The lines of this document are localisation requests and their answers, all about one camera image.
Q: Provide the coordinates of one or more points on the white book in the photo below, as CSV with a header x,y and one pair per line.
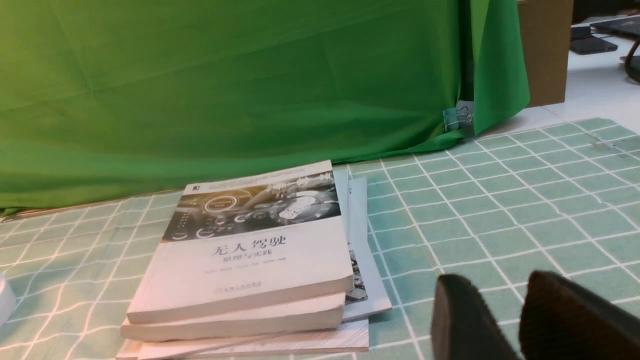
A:
x,y
249,242
349,336
317,313

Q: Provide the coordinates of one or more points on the dark laptop on desk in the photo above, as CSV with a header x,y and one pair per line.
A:
x,y
623,27

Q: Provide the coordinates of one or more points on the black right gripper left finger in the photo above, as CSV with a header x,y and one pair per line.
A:
x,y
462,326

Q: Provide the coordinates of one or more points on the thin grey booklet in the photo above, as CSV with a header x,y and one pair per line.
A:
x,y
369,296

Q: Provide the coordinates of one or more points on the black phone on desk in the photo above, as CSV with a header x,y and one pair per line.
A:
x,y
590,45

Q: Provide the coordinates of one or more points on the top white book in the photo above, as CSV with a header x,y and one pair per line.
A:
x,y
249,242

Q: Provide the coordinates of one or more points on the green backdrop cloth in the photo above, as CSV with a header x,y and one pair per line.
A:
x,y
104,99

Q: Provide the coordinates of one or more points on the green checked tablecloth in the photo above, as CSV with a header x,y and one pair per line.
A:
x,y
563,198

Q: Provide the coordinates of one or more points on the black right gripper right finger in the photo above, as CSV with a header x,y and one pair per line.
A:
x,y
562,320

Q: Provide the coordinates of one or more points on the teal binder clip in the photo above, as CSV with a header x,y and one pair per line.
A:
x,y
458,118

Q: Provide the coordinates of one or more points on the brown cardboard box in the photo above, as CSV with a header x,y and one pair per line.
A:
x,y
545,34

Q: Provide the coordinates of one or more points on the bottom white book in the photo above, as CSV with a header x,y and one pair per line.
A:
x,y
349,336

